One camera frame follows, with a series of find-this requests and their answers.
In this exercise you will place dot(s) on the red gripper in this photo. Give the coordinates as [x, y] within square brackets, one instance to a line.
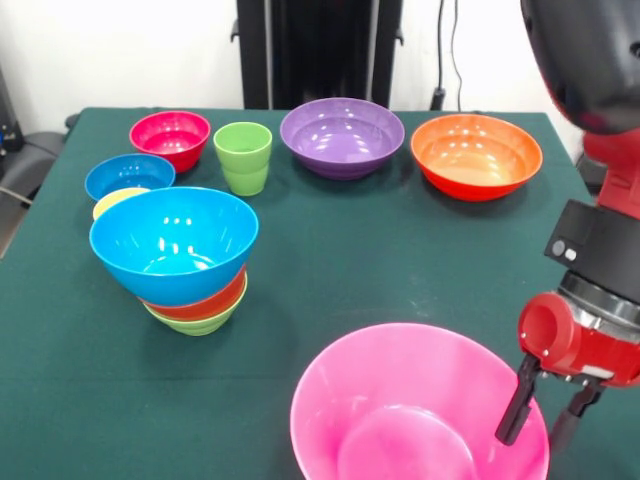
[590, 355]

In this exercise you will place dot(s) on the large pink bowl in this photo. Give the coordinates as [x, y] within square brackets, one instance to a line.
[390, 390]

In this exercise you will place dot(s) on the large orange bowl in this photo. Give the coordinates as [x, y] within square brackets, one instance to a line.
[477, 160]

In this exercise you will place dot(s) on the small orange bowl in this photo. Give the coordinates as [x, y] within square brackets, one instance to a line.
[215, 302]

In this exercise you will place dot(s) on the small green bowl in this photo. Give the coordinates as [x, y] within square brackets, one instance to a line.
[200, 327]

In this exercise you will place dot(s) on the green cup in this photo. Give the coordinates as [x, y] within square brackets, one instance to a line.
[242, 160]

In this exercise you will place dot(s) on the light blue bowl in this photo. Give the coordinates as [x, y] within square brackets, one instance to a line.
[170, 230]

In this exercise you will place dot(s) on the yellow cup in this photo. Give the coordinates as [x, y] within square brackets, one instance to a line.
[107, 202]

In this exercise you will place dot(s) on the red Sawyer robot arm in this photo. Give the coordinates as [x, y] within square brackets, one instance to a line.
[590, 65]

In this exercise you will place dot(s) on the dark green tablecloth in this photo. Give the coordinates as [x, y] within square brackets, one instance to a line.
[325, 280]

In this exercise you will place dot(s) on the purple bowl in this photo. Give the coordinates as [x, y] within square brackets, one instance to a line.
[342, 130]

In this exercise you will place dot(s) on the small crimson bowl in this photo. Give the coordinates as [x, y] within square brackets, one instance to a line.
[170, 135]

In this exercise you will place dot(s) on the small dark blue bowl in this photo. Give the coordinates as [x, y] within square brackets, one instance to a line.
[120, 172]

